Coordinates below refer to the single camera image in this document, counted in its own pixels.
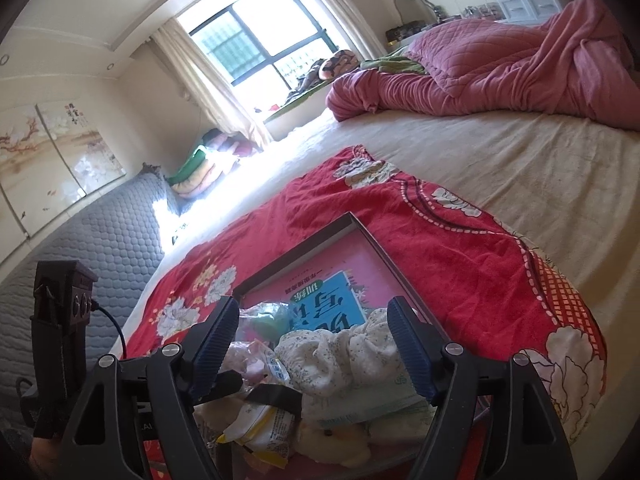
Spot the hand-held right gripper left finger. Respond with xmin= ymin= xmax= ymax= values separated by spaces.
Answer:
xmin=62 ymin=295 xmax=241 ymax=480

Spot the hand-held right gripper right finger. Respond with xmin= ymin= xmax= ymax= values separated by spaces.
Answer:
xmin=386 ymin=296 xmax=578 ymax=480

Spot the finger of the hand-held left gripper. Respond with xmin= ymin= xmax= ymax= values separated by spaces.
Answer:
xmin=192 ymin=370 xmax=246 ymax=408

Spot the green sponge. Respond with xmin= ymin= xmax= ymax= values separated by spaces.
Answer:
xmin=239 ymin=302 xmax=293 ymax=346

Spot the yellow snack bag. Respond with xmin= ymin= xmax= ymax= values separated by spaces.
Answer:
xmin=217 ymin=385 xmax=303 ymax=463

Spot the white floral cloth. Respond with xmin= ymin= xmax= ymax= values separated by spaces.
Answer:
xmin=274 ymin=307 xmax=416 ymax=396

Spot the pink box tray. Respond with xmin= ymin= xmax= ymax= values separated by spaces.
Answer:
xmin=232 ymin=211 xmax=496 ymax=466

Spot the cream plush toy pink dress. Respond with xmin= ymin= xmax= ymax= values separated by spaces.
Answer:
xmin=295 ymin=422 xmax=373 ymax=468

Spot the person's left hand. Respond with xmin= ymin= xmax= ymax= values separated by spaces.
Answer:
xmin=29 ymin=437 xmax=69 ymax=480

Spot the red floral blanket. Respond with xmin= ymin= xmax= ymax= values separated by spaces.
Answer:
xmin=122 ymin=145 xmax=608 ymax=480

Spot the grey quilted headboard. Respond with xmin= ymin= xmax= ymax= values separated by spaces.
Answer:
xmin=0 ymin=172 xmax=181 ymax=411

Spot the stack of folded bedding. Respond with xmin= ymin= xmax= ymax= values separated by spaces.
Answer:
xmin=165 ymin=129 xmax=261 ymax=198

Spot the cream curtain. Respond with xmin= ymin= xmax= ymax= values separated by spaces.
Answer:
xmin=295 ymin=0 xmax=386 ymax=61
xmin=150 ymin=17 xmax=273 ymax=148

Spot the pile of clothes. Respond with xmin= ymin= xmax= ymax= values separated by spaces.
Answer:
xmin=287 ymin=72 xmax=323 ymax=98

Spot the green cloth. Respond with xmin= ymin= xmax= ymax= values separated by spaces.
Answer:
xmin=360 ymin=55 xmax=426 ymax=76

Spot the patterned cushion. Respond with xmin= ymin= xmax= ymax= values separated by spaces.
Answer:
xmin=320 ymin=50 xmax=356 ymax=81

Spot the window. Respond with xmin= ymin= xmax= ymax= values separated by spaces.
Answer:
xmin=177 ymin=0 xmax=351 ymax=106

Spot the pink quilt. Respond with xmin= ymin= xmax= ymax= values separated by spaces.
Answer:
xmin=326 ymin=0 xmax=640 ymax=133

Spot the dark storage box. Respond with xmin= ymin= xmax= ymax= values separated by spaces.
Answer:
xmin=386 ymin=20 xmax=426 ymax=43

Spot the ornate vanity mirror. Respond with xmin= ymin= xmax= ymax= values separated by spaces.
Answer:
xmin=392 ymin=0 xmax=443 ymax=23

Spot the white drawer unit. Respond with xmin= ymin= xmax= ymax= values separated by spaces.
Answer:
xmin=495 ymin=0 xmax=568 ymax=23

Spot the black cable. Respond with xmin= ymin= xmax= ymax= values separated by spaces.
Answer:
xmin=91 ymin=302 xmax=127 ymax=358

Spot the floral wall painting panel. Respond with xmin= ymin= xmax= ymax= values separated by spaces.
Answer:
xmin=37 ymin=101 xmax=127 ymax=196
xmin=0 ymin=105 xmax=83 ymax=238

